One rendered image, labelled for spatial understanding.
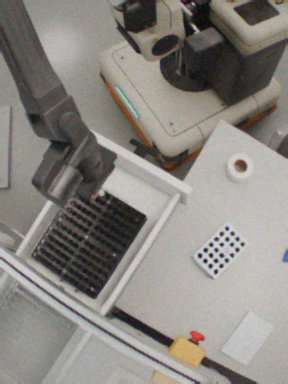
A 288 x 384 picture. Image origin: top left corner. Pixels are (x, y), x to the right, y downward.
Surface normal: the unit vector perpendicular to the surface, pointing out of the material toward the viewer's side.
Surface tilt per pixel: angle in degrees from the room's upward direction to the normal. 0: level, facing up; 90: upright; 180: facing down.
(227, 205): 0
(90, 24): 0
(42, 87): 42
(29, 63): 54
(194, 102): 0
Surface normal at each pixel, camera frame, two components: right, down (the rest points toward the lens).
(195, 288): -0.04, -0.25
